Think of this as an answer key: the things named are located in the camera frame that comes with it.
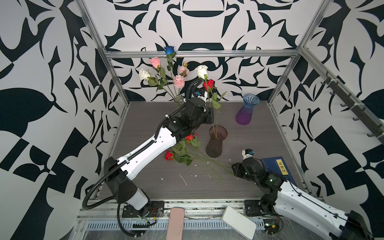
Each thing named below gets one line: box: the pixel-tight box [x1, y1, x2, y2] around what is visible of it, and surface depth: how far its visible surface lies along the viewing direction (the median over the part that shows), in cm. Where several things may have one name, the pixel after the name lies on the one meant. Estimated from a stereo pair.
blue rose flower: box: [164, 46, 178, 98], surface depth 88 cm
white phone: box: [221, 206, 257, 240], surface depth 69 cm
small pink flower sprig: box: [177, 61, 190, 78], surface depth 92 cm
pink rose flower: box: [149, 56, 177, 98], surface depth 84 cm
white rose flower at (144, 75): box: [139, 68, 176, 100], surface depth 78 cm
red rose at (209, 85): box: [202, 79, 228, 139], surface depth 78 cm
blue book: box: [261, 156, 298, 187], surface depth 89 cm
